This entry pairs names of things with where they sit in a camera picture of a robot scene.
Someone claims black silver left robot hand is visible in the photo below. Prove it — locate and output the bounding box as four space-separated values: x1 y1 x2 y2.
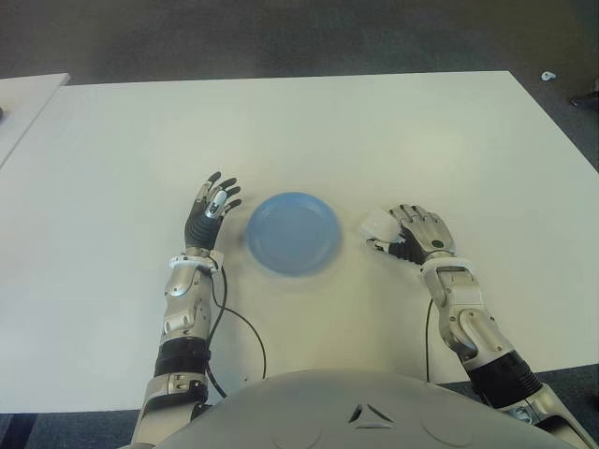
183 170 243 256

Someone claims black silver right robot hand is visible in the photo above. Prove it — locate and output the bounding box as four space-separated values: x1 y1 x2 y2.
365 202 458 266

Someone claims white charger block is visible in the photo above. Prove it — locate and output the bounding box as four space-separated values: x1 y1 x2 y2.
358 209 403 243

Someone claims blue round plate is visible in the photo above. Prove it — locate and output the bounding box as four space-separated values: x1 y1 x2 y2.
245 191 345 277

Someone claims grey robot torso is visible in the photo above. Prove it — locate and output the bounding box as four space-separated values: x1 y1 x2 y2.
116 369 567 449

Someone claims white side table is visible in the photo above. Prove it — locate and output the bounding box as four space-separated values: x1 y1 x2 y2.
0 73 70 169

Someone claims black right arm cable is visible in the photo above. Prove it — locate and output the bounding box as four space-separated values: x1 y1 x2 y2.
424 298 434 383

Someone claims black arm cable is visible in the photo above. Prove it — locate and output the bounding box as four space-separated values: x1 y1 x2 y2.
424 298 434 383
205 266 269 398

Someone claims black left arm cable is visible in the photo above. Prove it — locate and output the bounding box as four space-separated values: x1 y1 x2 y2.
205 266 269 398

